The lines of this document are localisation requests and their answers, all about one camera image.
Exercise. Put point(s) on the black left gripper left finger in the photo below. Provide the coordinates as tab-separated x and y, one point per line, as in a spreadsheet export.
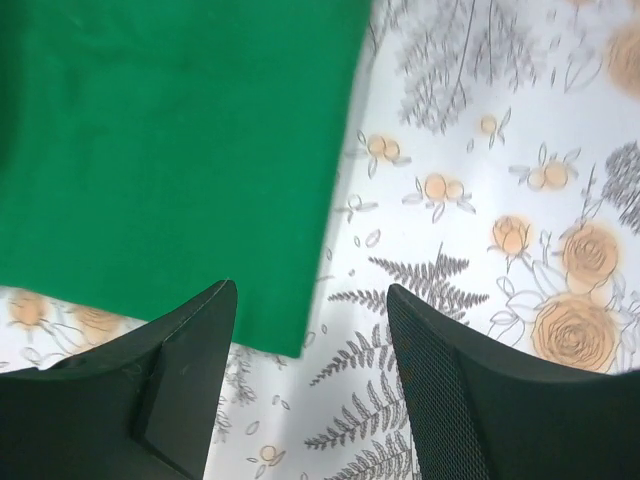
142	406

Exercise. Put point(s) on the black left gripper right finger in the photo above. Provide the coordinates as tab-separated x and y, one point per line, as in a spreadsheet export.
479	409

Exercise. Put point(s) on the floral patterned table mat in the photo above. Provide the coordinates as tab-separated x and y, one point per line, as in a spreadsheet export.
490	166

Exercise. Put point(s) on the green t shirt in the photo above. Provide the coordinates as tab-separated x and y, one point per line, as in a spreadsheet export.
152	148

